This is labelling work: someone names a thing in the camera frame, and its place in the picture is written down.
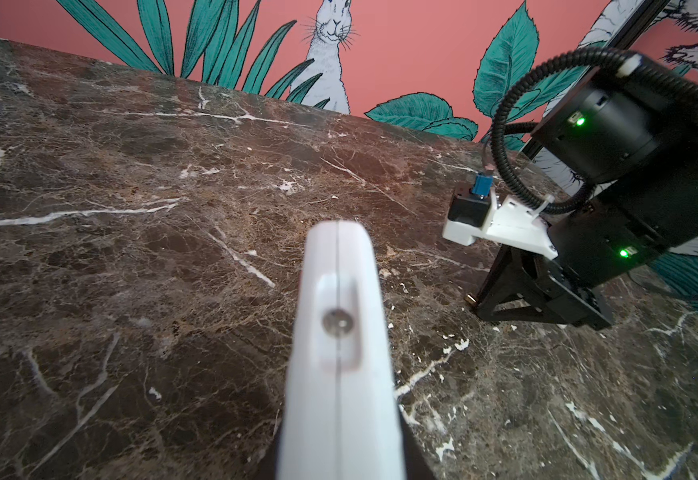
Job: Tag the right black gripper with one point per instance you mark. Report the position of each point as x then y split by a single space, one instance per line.
552 296

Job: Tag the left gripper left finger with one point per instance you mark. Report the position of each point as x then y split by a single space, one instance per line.
267 467

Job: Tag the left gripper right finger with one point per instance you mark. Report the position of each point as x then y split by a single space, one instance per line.
415 464

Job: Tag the white remote control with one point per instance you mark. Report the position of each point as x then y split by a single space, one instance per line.
340 418

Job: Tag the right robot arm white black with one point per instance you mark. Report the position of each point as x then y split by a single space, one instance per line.
629 128

